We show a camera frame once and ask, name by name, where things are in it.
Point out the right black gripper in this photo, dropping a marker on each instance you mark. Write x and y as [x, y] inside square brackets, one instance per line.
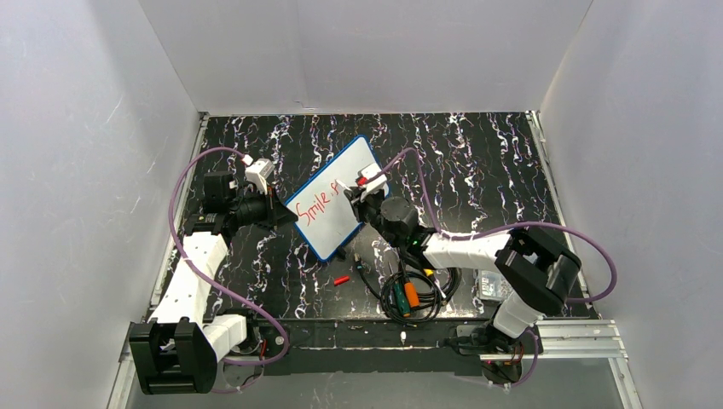
[361, 204]

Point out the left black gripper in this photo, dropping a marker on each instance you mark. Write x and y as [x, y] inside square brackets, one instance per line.
[271, 210]

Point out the white red marker pen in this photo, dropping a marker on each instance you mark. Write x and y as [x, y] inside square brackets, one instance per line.
[340, 186]

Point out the blue framed whiteboard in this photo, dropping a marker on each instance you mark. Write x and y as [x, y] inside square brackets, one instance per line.
[325, 218]

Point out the red marker cap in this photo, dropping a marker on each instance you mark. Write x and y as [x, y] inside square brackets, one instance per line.
[341, 280]

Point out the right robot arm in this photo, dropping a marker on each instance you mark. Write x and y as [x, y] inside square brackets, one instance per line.
[540, 270]

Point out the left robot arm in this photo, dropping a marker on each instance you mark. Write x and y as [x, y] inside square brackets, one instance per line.
[175, 351]

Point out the whiteboard metal stand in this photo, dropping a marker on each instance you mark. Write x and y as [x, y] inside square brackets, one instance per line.
[340, 253]

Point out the clear plastic screw box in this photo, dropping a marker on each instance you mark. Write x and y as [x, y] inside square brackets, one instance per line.
[492, 286]

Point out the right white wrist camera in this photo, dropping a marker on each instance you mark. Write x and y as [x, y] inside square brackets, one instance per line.
[371, 180]

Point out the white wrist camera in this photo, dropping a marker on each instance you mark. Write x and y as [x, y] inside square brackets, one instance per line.
[371, 180]
[257, 172]

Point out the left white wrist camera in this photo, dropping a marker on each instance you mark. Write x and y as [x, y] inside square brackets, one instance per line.
[257, 172]

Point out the green handled screwdriver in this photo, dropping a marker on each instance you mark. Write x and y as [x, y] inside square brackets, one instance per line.
[401, 301]

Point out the yellow handled screwdriver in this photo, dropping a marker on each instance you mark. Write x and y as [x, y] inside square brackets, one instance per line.
[430, 274]

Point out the orange handled screwdriver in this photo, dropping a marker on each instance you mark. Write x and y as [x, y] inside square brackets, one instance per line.
[408, 287]

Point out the aluminium frame rail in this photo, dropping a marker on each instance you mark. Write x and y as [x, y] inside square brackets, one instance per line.
[567, 363]

